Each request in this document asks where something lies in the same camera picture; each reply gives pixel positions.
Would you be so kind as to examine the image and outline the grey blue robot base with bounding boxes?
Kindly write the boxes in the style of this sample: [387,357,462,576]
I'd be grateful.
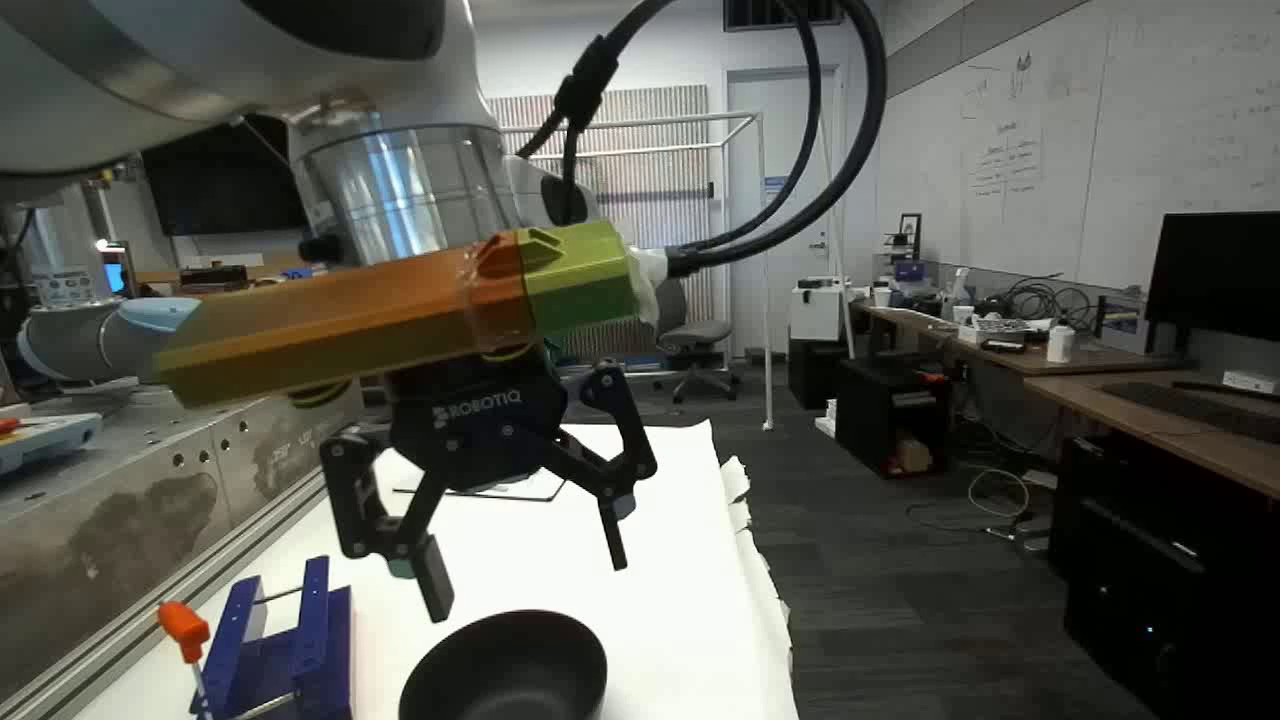
[14,293,208,392]

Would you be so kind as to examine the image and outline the large black under-desk cabinet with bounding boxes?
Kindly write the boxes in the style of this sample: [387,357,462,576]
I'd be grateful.
[1047,433,1280,720]

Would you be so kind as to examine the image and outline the black bowl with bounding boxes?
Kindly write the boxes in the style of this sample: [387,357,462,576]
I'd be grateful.
[396,608,614,720]

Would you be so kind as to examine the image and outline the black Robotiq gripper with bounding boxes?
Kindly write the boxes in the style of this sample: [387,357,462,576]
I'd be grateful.
[318,346,660,626]

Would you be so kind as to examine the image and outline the grey office chair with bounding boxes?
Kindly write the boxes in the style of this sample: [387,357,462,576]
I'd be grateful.
[658,276,743,404]

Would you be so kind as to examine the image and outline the cable on floor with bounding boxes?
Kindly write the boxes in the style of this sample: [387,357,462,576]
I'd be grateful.
[965,465,1059,544]

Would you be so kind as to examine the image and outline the white door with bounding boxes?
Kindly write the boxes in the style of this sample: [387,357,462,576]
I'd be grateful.
[728,63,854,359]

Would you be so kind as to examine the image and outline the white box appliance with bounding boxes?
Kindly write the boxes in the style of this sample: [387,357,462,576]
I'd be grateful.
[785,271,854,346]

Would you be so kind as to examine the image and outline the clear bottle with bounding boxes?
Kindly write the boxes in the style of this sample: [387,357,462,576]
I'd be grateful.
[946,265,979,333]

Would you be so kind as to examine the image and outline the white control box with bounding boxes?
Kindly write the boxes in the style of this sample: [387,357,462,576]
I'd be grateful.
[0,404,106,480]

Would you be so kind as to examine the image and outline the white table cloth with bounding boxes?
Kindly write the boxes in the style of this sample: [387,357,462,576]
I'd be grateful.
[76,420,803,720]

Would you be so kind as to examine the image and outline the thick black cable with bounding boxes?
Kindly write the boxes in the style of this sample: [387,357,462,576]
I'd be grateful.
[660,0,892,281]

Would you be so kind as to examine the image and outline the black cable with connector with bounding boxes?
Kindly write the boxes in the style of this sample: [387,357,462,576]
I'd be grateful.
[516,0,677,158]

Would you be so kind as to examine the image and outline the black monitor screen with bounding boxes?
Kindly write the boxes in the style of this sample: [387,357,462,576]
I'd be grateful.
[140,115,311,244]

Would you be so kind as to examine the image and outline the thin black cable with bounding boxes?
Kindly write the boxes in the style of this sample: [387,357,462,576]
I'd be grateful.
[672,0,829,261]

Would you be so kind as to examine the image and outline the wall mounted device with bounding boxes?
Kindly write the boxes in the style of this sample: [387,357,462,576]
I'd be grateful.
[892,208,929,261]

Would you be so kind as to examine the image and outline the wooden desk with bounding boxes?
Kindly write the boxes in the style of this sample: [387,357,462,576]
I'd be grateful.
[847,299,1280,503]

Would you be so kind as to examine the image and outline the blue tool rack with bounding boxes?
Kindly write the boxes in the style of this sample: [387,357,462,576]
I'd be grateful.
[198,555,355,720]

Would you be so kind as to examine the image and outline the black desk monitor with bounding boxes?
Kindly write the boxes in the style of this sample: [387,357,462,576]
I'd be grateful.
[1139,208,1280,359]

